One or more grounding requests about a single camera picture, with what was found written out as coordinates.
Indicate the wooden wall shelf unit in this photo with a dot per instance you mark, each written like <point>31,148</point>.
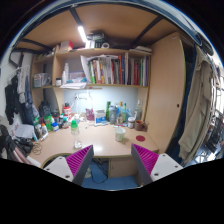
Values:
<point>54,66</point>

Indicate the white plastic cup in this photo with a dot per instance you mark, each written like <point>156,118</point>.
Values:
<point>119,134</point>

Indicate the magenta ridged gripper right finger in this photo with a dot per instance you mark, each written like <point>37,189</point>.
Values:
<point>152,166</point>

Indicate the fluorescent tube lamp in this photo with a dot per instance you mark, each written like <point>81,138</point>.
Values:
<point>82,33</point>

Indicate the clear tall plastic bottle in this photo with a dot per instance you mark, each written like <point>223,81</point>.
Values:
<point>138,110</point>

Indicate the green detergent bottle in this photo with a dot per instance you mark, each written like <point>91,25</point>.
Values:
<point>47,120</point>

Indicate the beige hanging coat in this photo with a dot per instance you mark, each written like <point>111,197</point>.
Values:
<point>198,108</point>

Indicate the stack of white papers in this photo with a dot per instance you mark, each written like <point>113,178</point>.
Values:
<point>75,86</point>

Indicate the brown ceramic mug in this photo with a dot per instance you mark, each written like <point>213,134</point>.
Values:
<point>139,125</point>

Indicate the green tall bottle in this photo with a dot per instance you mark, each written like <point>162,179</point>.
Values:
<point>107,110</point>

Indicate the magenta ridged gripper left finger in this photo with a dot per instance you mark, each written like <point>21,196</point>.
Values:
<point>73,167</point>

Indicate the dark hanging clothes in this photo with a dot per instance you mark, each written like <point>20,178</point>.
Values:
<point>18,97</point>

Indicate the clear bottle green cap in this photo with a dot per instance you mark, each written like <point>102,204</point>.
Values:
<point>75,133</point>

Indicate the row of books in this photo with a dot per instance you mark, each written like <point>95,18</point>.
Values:
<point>118,69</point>

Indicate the wooden wardrobe door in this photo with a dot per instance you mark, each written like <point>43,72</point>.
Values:
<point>166,89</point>

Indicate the round red coaster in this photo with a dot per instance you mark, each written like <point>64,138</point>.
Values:
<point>140,138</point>

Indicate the blue white tissue pack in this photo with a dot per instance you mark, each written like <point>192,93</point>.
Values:
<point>100,116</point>

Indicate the clear plastic storage box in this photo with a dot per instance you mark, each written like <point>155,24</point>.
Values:
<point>40,80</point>

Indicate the white bottle on shelf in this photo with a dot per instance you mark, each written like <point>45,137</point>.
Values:
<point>66,72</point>

